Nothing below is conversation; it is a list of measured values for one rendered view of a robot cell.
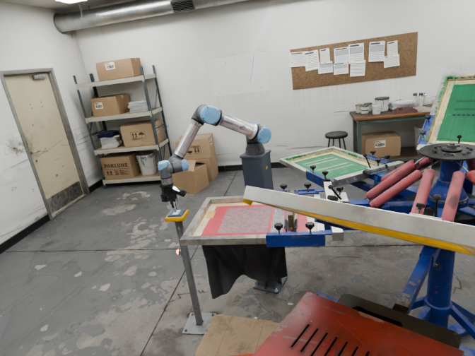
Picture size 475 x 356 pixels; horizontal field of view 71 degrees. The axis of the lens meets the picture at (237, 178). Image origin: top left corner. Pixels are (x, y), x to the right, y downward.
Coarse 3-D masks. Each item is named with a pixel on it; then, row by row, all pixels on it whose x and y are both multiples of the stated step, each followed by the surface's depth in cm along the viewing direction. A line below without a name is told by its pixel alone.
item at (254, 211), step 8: (216, 208) 227; (224, 208) 225; (232, 208) 224; (240, 208) 222; (248, 208) 220; (256, 208) 219; (264, 208) 217; (272, 208) 216; (216, 216) 215; (224, 216) 214; (232, 216) 212; (240, 216) 211; (248, 216) 210; (256, 216) 208; (264, 216) 207; (272, 216) 205; (304, 216) 200
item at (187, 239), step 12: (204, 204) 227; (192, 228) 196; (180, 240) 185; (192, 240) 184; (204, 240) 183; (216, 240) 181; (228, 240) 180; (240, 240) 179; (252, 240) 177; (264, 240) 176
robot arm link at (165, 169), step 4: (164, 160) 218; (160, 164) 213; (164, 164) 213; (168, 164) 215; (160, 168) 214; (164, 168) 214; (168, 168) 215; (160, 172) 215; (164, 172) 215; (168, 172) 216; (172, 172) 217; (160, 176) 217; (164, 176) 215; (168, 176) 216
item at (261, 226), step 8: (208, 224) 207; (216, 224) 205; (224, 224) 204; (232, 224) 202; (240, 224) 201; (248, 224) 200; (256, 224) 198; (264, 224) 197; (304, 224) 191; (208, 232) 196; (216, 232) 195; (224, 232) 194; (232, 232) 192; (240, 232) 191; (248, 232) 190; (256, 232) 189; (264, 232) 188
